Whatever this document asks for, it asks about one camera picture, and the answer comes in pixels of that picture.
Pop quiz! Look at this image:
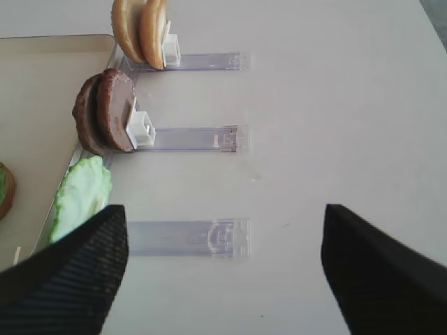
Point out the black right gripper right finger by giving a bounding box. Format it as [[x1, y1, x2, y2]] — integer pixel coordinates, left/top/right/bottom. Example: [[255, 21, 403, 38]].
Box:
[[321, 204, 446, 334]]

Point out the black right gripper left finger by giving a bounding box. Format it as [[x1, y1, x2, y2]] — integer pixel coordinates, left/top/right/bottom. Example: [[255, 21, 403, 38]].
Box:
[[1, 204, 129, 334]]

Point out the brown meat patty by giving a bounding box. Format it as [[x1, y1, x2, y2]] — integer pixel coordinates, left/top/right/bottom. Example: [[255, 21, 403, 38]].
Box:
[[72, 73, 110, 157], [96, 68, 136, 152]]

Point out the green lettuce leaf in rack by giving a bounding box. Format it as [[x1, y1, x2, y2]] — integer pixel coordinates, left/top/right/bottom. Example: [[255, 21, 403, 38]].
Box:
[[50, 156, 112, 243]]

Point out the green lettuce on tray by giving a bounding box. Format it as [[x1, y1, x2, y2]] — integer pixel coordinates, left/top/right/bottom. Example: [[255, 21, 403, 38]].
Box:
[[0, 165, 6, 204]]

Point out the bottom bun on tray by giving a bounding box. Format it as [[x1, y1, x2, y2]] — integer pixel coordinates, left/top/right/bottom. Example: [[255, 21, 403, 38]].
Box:
[[0, 163, 16, 219]]

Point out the clear acrylic right rack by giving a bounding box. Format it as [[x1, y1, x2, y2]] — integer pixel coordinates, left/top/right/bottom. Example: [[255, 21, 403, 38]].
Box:
[[31, 48, 251, 255]]

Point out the white pusher block patty lane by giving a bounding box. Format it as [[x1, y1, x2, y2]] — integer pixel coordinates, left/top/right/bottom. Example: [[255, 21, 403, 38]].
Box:
[[126, 110, 156, 149]]

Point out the cream plastic tray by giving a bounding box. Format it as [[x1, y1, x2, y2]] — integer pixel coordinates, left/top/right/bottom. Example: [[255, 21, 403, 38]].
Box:
[[1, 35, 115, 269]]

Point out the white pusher block bun lane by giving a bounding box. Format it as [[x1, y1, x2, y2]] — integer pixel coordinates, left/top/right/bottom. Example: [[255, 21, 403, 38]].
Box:
[[161, 34, 181, 67]]

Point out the rear bun slice right rack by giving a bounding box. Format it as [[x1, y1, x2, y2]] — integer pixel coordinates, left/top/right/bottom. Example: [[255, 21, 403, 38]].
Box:
[[111, 0, 146, 63]]

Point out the bun slice rack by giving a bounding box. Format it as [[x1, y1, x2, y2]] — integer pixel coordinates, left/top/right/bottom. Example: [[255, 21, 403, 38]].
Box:
[[111, 0, 146, 63], [139, 0, 167, 70]]

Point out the front bun slice right rack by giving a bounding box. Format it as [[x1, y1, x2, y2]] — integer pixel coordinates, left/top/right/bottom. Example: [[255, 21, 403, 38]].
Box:
[[139, 0, 167, 70]]

